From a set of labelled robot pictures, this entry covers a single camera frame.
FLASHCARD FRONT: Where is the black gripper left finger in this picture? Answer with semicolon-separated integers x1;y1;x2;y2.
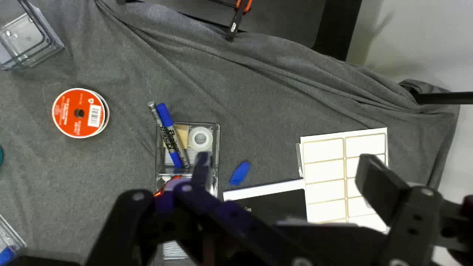
85;153;316;266

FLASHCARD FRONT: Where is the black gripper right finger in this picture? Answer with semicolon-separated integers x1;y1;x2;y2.
353;153;473;266

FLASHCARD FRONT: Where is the white label sheet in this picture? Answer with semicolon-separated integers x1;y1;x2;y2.
294;126;390;234

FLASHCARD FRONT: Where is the clear plastic tray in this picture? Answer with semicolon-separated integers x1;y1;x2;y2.
153;122;221;197

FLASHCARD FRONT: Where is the tan small block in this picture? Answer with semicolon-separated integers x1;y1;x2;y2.
173;125;192;151

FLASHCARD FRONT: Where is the blue marker pen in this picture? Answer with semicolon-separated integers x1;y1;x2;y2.
153;101;187;174

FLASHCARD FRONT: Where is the white tape roll in tray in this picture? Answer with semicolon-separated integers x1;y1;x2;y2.
187;126;217;154

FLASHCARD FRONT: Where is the blue marker cap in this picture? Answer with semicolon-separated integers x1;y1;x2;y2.
227;160;252;188

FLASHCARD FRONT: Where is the clear acrylic container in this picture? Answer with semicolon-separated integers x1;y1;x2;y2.
0;213;26;266

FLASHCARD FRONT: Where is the black notebook with white strip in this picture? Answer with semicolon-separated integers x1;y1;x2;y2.
221;178;309;225

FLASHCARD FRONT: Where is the blue ribbon item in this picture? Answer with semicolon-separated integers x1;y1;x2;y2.
0;246;19;266

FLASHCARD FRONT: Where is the gray table cloth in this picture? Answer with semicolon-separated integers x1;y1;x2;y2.
0;0;462;266

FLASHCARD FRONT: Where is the clear plastic box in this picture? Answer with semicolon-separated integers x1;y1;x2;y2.
0;0;66;72

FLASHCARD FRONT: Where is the orange handled black clamp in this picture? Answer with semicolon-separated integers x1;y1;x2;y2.
223;0;255;44

